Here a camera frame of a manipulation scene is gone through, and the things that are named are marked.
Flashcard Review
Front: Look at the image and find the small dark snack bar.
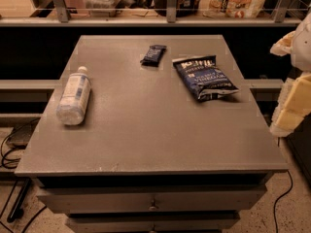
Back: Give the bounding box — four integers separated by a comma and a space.
140, 45, 166, 67

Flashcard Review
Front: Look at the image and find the black cables left floor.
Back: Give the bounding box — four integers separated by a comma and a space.
0, 117, 48, 233

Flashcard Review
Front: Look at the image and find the grey drawer cabinet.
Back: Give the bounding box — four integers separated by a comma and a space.
17, 35, 287, 218

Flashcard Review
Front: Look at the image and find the blue chip bag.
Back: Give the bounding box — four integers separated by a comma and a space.
172, 55, 239, 102

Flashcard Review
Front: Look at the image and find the colourful snack bag on shelf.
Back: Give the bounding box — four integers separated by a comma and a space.
203, 0, 265, 18

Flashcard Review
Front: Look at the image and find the lower drawer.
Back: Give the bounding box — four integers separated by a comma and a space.
66, 214, 239, 233

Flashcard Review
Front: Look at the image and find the upper drawer with knob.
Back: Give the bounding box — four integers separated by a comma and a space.
37, 185, 266, 214

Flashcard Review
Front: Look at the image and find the blue plastic bottle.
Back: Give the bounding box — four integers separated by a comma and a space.
56, 66, 91, 125

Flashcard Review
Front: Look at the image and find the metal railing shelf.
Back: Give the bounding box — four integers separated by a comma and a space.
0, 0, 310, 27

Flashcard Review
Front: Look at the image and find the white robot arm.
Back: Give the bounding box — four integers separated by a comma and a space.
270, 14, 311, 137

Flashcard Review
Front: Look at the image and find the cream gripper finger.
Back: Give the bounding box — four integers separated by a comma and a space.
270, 108, 303, 137
285, 74, 311, 117

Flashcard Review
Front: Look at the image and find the black cable right floor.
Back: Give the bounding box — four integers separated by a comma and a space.
272, 136, 294, 233

